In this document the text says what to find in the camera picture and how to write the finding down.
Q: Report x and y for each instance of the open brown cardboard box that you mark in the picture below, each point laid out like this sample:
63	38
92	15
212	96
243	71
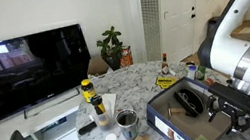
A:
97	67

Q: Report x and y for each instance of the small wooden stick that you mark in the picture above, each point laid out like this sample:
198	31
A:
176	110

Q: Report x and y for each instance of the steel trash can black lid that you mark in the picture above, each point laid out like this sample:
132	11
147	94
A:
212	27

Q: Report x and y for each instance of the clear plastic cup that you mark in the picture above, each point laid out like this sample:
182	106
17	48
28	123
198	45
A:
104	122

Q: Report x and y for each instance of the white paper napkin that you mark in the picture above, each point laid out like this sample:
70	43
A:
111	100

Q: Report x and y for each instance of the navy blue cardboard box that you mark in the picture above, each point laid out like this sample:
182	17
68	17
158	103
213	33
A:
160	121

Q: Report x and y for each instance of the green potted plant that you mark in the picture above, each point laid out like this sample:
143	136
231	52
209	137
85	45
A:
111	47

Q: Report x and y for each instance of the small red object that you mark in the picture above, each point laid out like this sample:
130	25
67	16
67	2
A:
209	82

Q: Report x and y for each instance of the plain white panel door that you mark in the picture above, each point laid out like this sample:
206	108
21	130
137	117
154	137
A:
176	11

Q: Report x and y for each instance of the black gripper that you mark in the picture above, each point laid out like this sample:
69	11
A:
242	105

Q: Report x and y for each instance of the brown jar yellow lid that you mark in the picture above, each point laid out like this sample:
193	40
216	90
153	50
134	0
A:
88	92

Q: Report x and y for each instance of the hot sauce bottle red cap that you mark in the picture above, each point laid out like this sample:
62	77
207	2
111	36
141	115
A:
165	67

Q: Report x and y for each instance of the stainless steel tumbler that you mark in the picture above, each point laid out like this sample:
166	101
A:
129	130

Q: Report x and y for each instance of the black flat screen television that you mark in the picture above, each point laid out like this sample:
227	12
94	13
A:
24	72

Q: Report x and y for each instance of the open tin can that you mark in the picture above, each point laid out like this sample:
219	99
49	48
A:
190	63

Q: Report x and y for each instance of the yellow packet black print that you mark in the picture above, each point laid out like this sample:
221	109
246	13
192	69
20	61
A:
165	82

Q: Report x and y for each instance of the white bottle blue cap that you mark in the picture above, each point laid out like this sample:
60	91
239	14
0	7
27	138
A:
192	73

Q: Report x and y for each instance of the black remote control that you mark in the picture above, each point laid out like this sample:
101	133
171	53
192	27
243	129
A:
87	128

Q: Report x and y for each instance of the tall white wall grille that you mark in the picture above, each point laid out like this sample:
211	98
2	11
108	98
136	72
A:
150	8

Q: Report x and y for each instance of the yellow mustard bottle black cap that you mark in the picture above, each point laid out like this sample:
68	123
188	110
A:
98	106

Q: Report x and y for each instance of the black glasses case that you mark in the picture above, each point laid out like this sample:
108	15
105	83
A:
189	102

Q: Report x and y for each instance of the tiny white bottle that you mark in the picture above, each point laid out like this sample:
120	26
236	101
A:
173	72

